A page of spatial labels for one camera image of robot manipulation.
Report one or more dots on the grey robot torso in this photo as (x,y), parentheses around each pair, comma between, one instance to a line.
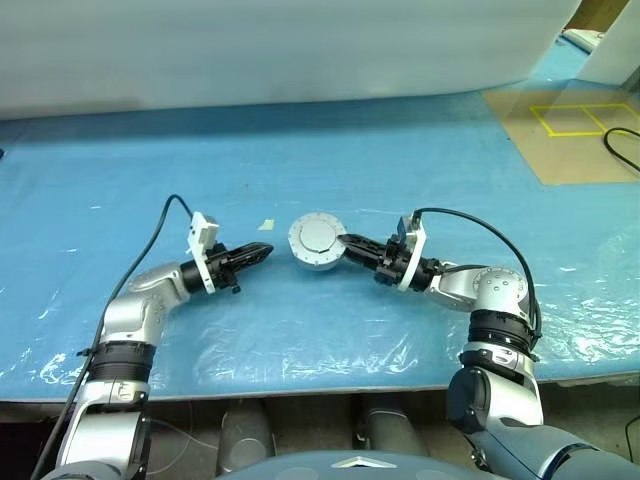
(320,467)

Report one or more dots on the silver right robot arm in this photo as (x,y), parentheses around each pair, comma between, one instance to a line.
(500,290)

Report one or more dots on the grey round motor lid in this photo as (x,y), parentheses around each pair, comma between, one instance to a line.
(317,235)

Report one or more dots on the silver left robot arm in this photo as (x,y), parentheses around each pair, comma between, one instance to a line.
(130,310)

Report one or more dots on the white upright board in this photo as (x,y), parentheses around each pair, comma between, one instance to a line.
(615,45)

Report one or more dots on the dark grey rounded shape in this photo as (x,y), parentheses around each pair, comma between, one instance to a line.
(390,425)

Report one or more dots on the white backdrop sheet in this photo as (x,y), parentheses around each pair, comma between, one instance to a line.
(250,50)

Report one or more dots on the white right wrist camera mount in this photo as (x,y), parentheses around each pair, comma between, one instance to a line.
(415,250)

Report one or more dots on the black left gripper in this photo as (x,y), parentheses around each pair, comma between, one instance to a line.
(223,267)

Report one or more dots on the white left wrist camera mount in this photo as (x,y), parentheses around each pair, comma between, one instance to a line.
(205,265)

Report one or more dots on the grey round motor housing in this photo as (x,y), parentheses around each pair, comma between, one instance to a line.
(312,262)

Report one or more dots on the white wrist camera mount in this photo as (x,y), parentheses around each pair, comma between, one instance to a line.
(415,250)
(205,265)

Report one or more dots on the beige tape piece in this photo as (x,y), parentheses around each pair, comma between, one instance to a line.
(267,224)

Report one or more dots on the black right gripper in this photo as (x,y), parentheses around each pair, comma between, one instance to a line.
(392,265)

